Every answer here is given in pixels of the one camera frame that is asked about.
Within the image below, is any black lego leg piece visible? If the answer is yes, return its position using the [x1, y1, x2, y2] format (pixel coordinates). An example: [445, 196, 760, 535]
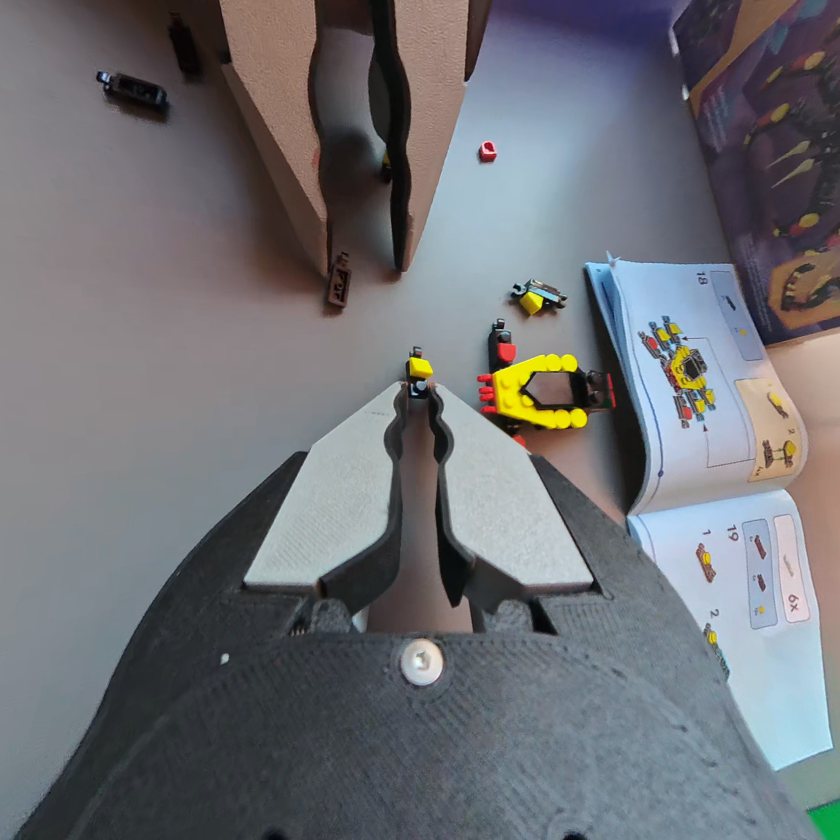
[405, 346, 436, 399]

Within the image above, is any dark brown lego plate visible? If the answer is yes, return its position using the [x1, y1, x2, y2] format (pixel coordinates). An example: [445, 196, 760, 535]
[325, 252, 353, 310]

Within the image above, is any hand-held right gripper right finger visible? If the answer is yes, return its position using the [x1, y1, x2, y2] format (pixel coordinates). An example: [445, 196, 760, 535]
[425, 384, 595, 609]

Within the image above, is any purple lego set box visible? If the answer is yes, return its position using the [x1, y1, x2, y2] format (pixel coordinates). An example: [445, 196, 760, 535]
[668, 0, 840, 347]

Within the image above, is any yellow black lego leg assembly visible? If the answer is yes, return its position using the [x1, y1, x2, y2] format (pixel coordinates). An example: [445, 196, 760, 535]
[511, 278, 569, 316]

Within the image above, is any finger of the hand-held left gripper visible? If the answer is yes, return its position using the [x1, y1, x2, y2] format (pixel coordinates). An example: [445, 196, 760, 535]
[367, 0, 493, 274]
[218, 0, 332, 278]

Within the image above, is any yellow lego spider body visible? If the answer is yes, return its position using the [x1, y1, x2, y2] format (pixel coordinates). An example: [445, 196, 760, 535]
[477, 319, 618, 450]

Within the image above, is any lego instruction booklet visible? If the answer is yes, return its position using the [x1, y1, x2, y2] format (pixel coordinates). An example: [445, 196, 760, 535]
[583, 252, 836, 773]

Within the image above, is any long black lego piece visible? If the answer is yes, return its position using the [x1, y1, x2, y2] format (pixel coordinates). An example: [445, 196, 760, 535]
[96, 70, 171, 111]

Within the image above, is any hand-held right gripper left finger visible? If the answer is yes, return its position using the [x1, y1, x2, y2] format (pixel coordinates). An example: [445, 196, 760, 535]
[244, 381, 410, 616]

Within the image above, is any short black lego piece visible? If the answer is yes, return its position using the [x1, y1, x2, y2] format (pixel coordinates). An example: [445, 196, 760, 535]
[167, 12, 202, 74]

